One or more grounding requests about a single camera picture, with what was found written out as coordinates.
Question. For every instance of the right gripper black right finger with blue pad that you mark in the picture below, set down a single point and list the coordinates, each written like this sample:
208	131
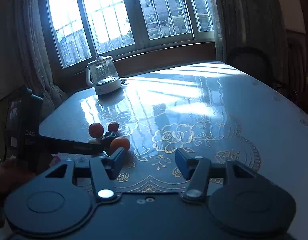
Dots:
198	170

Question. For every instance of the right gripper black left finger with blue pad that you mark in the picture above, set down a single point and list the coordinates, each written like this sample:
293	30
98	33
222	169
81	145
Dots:
102	171

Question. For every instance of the person's left hand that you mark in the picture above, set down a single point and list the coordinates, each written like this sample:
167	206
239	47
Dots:
12	176

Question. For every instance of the green longan left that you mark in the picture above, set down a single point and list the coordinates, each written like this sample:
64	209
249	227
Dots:
93	141

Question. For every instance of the dark purple flat fruit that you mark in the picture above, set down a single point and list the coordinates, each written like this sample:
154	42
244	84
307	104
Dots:
106	140

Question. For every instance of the orange tangerine right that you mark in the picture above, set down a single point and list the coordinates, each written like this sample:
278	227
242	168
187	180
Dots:
119	142

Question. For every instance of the orange tangerine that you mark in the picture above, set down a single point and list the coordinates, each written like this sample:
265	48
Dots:
96	130
119	142

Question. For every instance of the orange tangerine back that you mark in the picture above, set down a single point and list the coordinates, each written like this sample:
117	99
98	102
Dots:
96	130

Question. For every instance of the red cherry tomato back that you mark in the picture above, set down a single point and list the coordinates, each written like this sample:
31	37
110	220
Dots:
113	126

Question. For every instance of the floral clear tablecloth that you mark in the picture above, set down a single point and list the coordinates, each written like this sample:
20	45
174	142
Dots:
209	109

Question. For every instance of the grey left curtain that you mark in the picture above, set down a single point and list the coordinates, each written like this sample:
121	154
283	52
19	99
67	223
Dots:
32	53

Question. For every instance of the grey curtain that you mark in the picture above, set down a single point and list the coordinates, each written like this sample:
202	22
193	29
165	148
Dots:
252	23
32	53

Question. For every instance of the white glass electric kettle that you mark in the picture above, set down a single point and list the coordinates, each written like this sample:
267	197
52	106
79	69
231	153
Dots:
102	75

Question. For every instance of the dark chair right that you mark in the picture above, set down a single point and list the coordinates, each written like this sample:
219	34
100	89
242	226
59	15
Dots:
251	61

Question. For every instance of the grey right curtain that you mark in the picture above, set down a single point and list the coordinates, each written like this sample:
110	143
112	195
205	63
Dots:
252	23

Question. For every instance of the window with white frame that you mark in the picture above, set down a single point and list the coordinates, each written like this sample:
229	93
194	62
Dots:
138	34

